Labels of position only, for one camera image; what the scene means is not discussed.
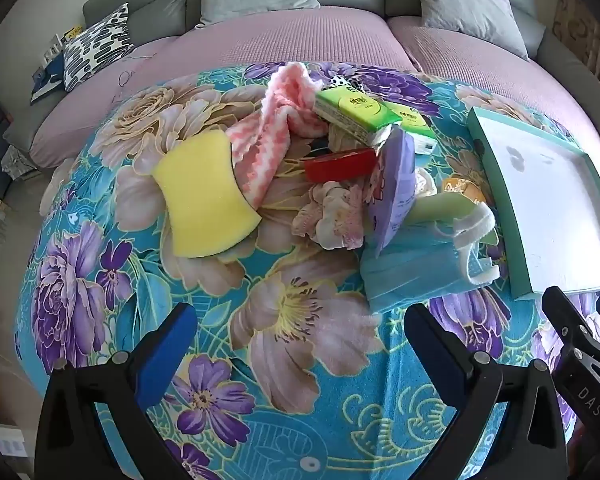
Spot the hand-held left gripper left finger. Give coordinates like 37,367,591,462
35,302,198,480

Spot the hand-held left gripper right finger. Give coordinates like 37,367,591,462
404,304,571,480

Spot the blue face mask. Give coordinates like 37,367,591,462
360,205,501,316

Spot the teal tray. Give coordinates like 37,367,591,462
466,106,600,302

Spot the pale green sponge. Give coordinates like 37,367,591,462
407,195,501,246

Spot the yellow sponge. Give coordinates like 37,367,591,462
152,130,263,259

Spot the purple packet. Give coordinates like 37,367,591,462
362,132,421,259

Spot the red tape roll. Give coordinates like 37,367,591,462
304,148,379,182

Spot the green tissue pack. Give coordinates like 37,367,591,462
312,87,403,146
382,101,438,155

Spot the pink and white towel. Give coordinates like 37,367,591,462
227,61,331,208

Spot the black and white spotted scrunchie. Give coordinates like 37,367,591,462
330,74,366,92

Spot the floral blanket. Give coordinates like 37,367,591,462
15,62,600,480

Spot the orange packet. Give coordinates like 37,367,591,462
440,177,488,206

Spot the patterned curtain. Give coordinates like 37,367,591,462
555,0,600,101

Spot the blue book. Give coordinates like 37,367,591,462
30,55,66,103

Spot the pink sofa seat cover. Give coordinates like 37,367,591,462
30,7,416,168
387,15,600,161

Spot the black and white patterned cushion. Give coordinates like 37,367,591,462
61,3,136,92

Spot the grey and pink cushion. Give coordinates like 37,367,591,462
410,0,538,58

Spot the grey sofa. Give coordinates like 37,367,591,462
2,0,600,161

